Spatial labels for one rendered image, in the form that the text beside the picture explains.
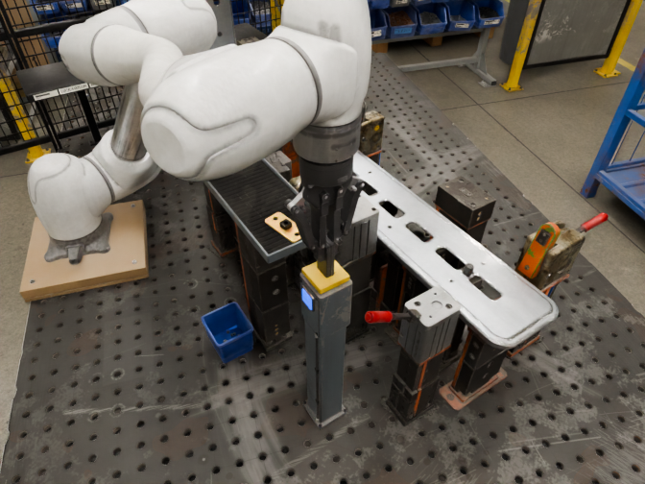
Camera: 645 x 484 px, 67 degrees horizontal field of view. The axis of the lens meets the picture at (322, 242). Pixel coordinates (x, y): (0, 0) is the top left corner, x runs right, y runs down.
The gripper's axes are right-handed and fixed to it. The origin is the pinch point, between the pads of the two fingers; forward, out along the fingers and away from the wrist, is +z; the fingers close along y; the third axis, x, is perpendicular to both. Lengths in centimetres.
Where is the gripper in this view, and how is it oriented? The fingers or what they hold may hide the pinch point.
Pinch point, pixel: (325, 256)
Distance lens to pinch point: 80.0
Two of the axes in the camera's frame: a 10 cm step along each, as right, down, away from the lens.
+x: -5.4, -5.7, 6.2
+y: 8.4, -3.7, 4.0
